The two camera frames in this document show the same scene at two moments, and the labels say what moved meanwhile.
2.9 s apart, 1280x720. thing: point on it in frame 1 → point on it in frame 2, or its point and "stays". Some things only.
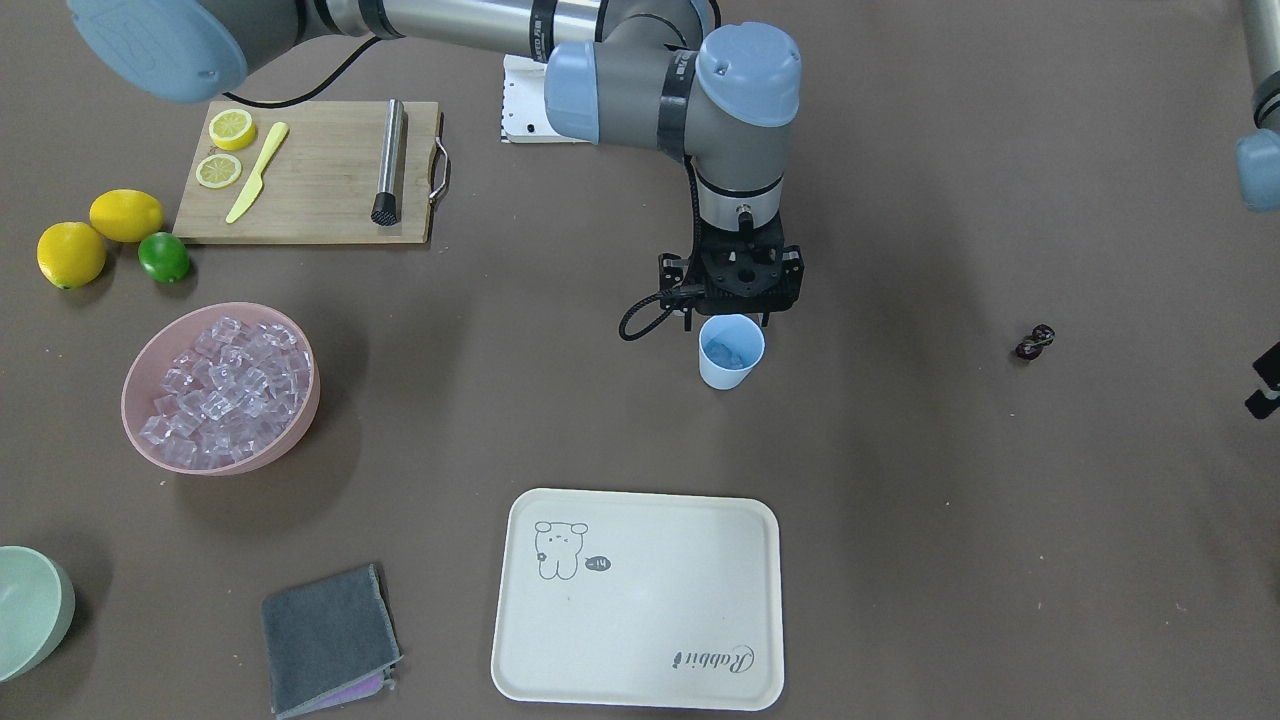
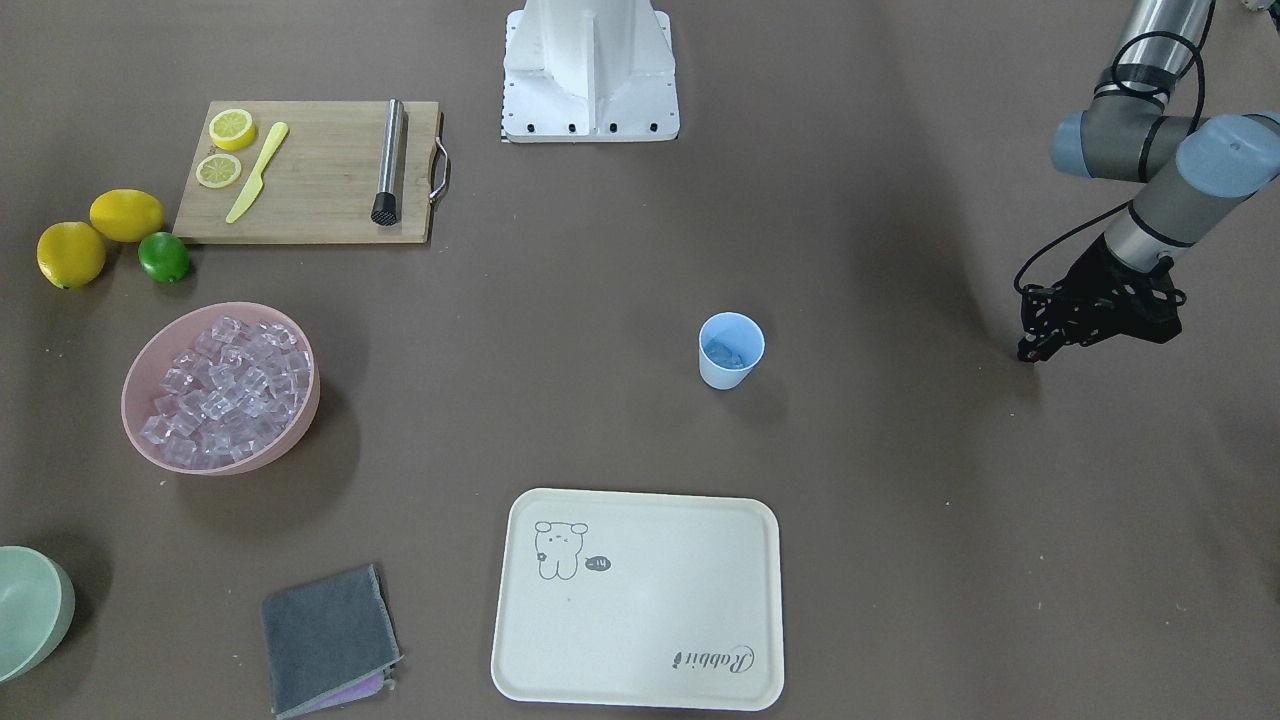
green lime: (163, 256) stays
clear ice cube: (721, 353) stays
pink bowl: (144, 382) stays
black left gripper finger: (1263, 401) → (1101, 289)
